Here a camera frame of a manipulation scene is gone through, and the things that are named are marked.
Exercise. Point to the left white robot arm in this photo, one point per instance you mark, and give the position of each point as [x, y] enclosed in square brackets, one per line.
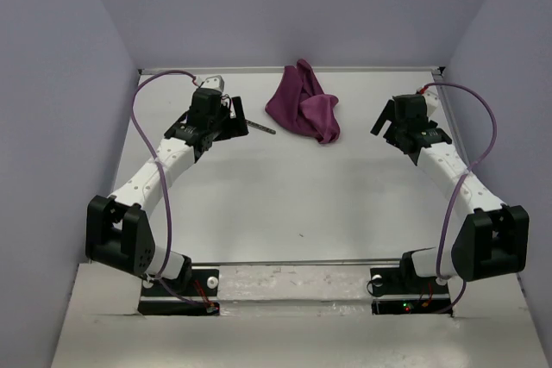
[118, 232]

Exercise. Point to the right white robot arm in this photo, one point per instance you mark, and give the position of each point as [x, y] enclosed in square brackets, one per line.
[493, 237]

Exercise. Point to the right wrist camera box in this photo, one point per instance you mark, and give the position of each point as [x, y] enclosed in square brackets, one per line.
[431, 98]

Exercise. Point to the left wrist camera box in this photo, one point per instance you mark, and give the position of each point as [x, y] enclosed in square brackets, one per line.
[213, 83]

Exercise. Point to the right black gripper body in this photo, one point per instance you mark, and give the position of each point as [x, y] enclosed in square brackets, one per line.
[394, 132]

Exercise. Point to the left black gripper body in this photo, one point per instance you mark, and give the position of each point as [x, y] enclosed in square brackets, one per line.
[216, 126]

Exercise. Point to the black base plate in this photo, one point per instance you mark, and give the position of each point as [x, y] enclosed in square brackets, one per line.
[198, 298]
[392, 294]

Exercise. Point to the metal spoon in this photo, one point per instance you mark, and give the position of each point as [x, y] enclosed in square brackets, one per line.
[260, 127]

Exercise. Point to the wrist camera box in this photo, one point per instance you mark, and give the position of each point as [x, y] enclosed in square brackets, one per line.
[213, 83]
[431, 98]

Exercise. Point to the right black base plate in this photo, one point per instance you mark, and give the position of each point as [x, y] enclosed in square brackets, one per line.
[392, 294]

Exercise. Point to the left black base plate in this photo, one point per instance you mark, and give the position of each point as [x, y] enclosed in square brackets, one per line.
[198, 298]

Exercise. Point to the purple cloth napkin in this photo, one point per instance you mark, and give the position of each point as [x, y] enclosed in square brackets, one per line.
[300, 105]

